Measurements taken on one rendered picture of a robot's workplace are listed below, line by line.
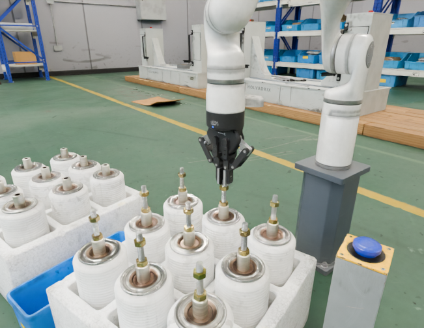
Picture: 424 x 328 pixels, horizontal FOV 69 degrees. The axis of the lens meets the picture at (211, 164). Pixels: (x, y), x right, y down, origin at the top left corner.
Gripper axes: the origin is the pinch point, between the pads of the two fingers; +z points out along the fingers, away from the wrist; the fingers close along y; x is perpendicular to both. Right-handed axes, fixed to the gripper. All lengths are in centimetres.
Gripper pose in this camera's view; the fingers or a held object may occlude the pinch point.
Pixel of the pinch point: (224, 176)
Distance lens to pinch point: 64.7
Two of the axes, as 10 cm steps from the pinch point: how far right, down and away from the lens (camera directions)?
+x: 6.5, -2.9, 7.1
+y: 7.6, 2.4, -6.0
